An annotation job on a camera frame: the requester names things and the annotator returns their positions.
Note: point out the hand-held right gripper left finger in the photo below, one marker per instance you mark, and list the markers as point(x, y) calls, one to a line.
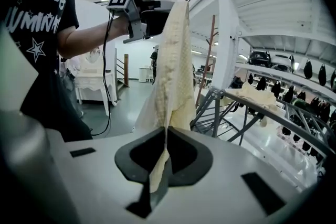
point(99, 165)

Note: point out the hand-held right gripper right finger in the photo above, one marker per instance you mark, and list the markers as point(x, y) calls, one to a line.
point(231, 178)

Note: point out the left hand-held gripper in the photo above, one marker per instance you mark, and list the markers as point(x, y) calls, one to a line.
point(135, 18)

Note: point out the cream yellow shirt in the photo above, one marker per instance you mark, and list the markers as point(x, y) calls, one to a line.
point(176, 60)

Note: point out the grey metal drying rack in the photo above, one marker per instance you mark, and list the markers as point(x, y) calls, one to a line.
point(236, 98)

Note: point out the cream shorts clothes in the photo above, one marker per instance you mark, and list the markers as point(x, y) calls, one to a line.
point(260, 98)

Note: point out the person's left forearm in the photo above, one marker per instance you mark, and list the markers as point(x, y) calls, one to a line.
point(89, 36)

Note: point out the wooden ladder rack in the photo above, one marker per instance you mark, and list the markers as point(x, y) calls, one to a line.
point(126, 70)

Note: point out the person's black trousers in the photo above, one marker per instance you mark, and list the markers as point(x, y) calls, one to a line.
point(60, 123)

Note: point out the wooden coat stand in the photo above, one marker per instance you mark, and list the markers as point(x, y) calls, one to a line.
point(212, 42)

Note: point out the white cabinet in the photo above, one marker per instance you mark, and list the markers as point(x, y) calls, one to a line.
point(144, 74)

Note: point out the white metal shelving unit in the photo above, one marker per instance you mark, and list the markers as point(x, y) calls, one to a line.
point(275, 70)

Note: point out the black star print t-shirt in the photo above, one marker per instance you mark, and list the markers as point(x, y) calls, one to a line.
point(39, 34)

